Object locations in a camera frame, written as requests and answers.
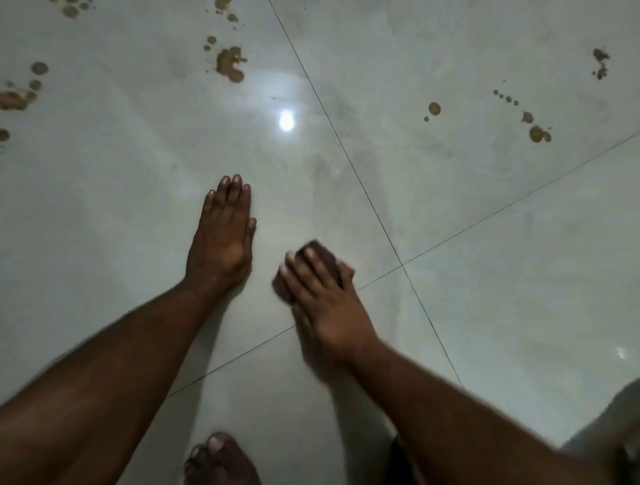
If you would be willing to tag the person's left hand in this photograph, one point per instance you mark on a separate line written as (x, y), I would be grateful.
(222, 240)

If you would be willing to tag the person's right hand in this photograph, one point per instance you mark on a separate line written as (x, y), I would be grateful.
(335, 315)

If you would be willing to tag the dark brown scrubbing sponge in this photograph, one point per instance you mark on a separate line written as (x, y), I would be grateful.
(327, 259)

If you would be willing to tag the person's left forearm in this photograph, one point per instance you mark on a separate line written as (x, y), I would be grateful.
(100, 394)

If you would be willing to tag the person's right forearm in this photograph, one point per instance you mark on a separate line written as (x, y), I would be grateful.
(450, 424)

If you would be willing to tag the person's left foot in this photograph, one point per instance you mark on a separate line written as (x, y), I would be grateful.
(225, 464)

